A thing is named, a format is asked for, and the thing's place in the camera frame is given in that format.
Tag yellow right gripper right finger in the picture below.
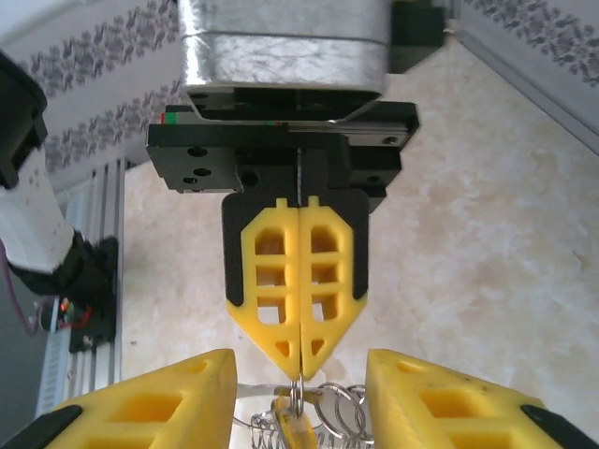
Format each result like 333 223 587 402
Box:
366 348 599 449

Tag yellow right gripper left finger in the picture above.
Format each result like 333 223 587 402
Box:
0 348 239 449

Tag key with yellow tag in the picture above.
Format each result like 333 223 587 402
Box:
272 378 320 449

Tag wide aluminium base rail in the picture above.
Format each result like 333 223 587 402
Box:
65 157 128 422

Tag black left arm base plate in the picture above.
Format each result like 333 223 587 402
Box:
68 237 119 355

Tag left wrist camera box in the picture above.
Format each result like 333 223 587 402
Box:
179 0 390 105

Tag white slotted cable duct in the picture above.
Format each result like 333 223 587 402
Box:
33 326 71 422

